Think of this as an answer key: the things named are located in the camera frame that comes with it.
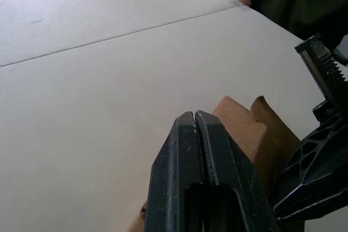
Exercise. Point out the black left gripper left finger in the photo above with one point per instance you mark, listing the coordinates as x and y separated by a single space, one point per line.
174 177

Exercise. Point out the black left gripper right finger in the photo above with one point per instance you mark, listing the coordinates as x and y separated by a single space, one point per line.
231 172

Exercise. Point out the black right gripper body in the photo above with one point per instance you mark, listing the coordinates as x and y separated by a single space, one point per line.
323 71

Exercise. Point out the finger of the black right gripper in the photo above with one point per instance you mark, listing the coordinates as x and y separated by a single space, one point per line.
315 172

